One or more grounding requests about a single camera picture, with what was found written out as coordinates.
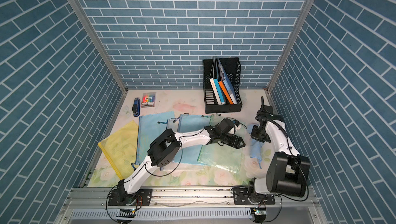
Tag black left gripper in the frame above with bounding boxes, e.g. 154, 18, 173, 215
218, 133, 246, 149

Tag light blue cleaning cloth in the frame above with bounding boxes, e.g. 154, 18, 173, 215
247, 124, 263, 169

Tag green mesh document bag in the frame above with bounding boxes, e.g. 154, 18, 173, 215
198, 115, 246, 173

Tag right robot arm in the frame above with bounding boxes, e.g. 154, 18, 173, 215
251, 98, 310, 199

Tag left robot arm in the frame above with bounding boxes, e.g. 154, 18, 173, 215
117, 118, 245, 198

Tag light blue document bag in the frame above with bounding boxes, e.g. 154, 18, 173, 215
172, 114, 210, 165

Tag clear grey document bag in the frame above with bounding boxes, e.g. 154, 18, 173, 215
160, 117, 179, 173

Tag blue mesh document bag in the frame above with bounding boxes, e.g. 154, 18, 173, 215
135, 111, 175, 165

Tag yellow mesh document bag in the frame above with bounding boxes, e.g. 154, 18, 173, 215
98, 121, 138, 179

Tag orange book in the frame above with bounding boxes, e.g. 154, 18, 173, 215
219, 81, 234, 104

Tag blue folder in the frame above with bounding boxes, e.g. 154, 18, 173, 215
217, 59, 238, 104

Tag black mesh file holder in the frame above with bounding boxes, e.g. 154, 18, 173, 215
203, 58, 242, 114

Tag teal book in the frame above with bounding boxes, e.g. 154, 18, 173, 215
214, 79, 226, 104

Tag white book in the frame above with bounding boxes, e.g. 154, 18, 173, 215
209, 78, 222, 105

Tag box of coloured markers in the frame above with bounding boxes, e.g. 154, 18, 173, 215
141, 92, 156, 108

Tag blue black stapler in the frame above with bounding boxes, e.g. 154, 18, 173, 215
132, 97, 141, 117

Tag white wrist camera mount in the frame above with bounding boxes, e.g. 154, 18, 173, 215
233, 124, 243, 134

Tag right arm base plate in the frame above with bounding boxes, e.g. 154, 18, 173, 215
230, 186, 275, 205

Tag aluminium front rail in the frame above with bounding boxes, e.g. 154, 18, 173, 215
56, 186, 326, 224

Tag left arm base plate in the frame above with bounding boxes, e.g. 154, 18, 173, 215
107, 189, 153, 207

